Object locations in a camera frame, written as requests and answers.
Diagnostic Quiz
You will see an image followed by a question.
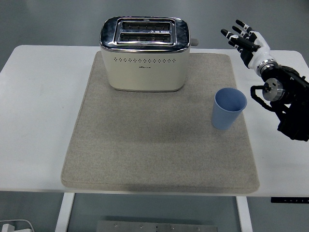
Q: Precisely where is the white power strip with cable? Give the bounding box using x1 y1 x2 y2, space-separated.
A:
0 218 34 232

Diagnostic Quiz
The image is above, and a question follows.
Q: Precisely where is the light blue plastic cup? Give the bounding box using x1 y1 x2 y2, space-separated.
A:
211 87 248 131

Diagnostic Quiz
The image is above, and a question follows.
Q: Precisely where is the beige fabric table mat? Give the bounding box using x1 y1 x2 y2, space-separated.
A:
60 52 260 194

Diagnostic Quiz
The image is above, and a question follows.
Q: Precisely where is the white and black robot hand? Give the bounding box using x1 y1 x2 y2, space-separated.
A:
220 19 276 71

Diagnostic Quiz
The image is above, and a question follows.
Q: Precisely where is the black table control panel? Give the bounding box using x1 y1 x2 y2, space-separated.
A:
270 197 309 203

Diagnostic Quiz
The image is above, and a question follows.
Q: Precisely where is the cream and chrome toaster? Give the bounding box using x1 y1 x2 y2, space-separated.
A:
99 16 200 93

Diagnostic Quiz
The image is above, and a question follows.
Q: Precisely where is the white table leg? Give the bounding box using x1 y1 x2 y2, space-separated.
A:
54 193 76 232
236 196 253 232

